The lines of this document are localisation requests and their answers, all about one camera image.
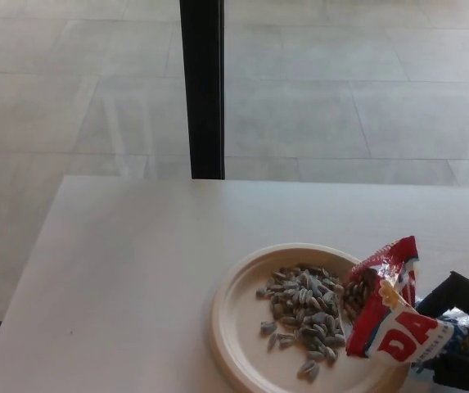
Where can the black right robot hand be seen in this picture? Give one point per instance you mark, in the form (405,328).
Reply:
(459,290)

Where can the red white sunflower seed bag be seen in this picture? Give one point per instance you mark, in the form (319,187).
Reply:
(389,327)

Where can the grey striped sunflower seeds pile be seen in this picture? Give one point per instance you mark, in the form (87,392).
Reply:
(303,303)

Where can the beige round paper plate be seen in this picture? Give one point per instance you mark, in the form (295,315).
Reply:
(242,311)

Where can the black vertical window post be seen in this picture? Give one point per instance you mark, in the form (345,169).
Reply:
(202,90)

